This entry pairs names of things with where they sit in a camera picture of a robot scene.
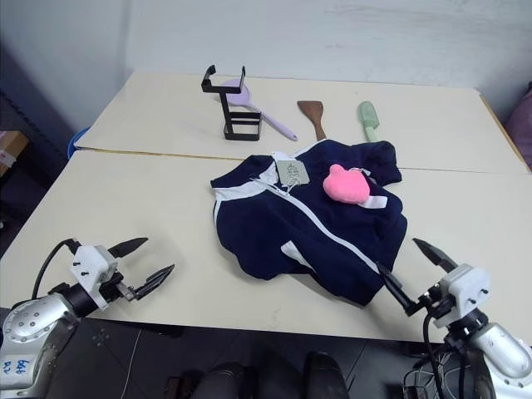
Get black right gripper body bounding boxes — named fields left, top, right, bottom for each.
left=404, top=281, right=455, bottom=321

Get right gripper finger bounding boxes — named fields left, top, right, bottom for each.
left=411, top=238, right=460, bottom=274
left=377, top=262, right=417, bottom=315

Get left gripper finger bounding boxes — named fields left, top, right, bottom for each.
left=108, top=237, right=150, bottom=259
left=131, top=264, right=176, bottom=302

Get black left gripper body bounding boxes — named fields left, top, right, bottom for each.
left=101, top=270, right=140, bottom=309

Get pink plush toy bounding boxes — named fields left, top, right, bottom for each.
left=323, top=163, right=372, bottom=206

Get dark rounded shape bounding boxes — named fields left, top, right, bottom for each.
left=302, top=350, right=351, bottom=399
left=198, top=360, right=268, bottom=399

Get blue plastic bin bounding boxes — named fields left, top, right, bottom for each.
left=66, top=124, right=91, bottom=160

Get navy zip jacket white stripes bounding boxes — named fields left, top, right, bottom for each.
left=209, top=140, right=409, bottom=308

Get brown cardboard box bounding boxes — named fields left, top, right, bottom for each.
left=0, top=130, right=31, bottom=176

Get purple fabric bundle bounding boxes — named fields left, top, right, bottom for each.
left=504, top=81, right=532, bottom=168

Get grey paper hang tag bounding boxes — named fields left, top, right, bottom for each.
left=277, top=159, right=311, bottom=187

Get green silicone spatula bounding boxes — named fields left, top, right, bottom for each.
left=357, top=100, right=382, bottom=144

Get purple silicone spoon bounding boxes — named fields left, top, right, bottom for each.
left=218, top=78, right=299, bottom=141

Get brown wooden spatula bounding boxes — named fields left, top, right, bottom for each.
left=296, top=100, right=330, bottom=143

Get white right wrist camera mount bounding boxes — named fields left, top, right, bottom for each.
left=431, top=263, right=492, bottom=329

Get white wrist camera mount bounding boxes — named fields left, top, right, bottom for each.
left=431, top=263, right=492, bottom=329
left=69, top=244, right=120, bottom=311

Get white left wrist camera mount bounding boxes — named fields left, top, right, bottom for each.
left=69, top=244, right=120, bottom=311

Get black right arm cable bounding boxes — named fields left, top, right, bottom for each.
left=421, top=313, right=446, bottom=399

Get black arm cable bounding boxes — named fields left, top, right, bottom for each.
left=32, top=238, right=81, bottom=301
left=421, top=313, right=446, bottom=399

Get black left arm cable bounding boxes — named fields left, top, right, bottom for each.
left=32, top=238, right=81, bottom=301

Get tangled thin wires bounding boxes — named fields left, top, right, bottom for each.
left=403, top=360, right=442, bottom=399

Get black metal wire rack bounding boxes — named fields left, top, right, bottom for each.
left=199, top=63, right=264, bottom=143

